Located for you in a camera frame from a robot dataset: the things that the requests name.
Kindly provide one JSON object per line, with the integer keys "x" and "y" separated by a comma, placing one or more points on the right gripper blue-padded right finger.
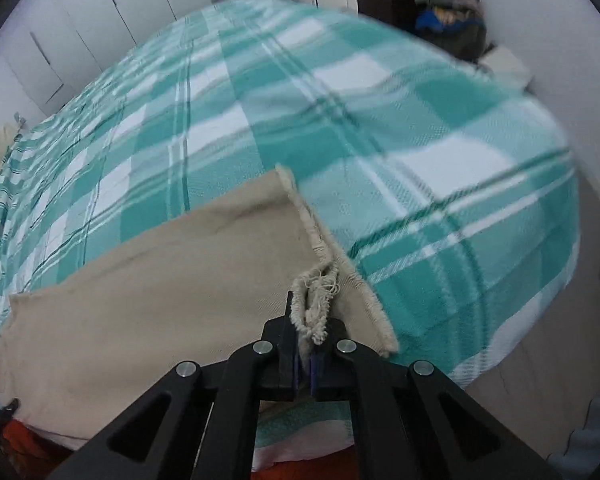
{"x": 414, "y": 422}

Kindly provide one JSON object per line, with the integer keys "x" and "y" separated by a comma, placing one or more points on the white wardrobe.
{"x": 51, "y": 49}

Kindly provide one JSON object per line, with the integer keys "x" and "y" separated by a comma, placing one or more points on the beige khaki pants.
{"x": 76, "y": 354}

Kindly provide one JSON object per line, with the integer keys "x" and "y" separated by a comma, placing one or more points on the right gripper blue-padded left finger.
{"x": 198, "y": 421}

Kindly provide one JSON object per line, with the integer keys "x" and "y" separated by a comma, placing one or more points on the teal white plaid bedsheet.
{"x": 454, "y": 196}

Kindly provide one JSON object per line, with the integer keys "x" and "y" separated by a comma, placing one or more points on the white box by wall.
{"x": 506, "y": 67}

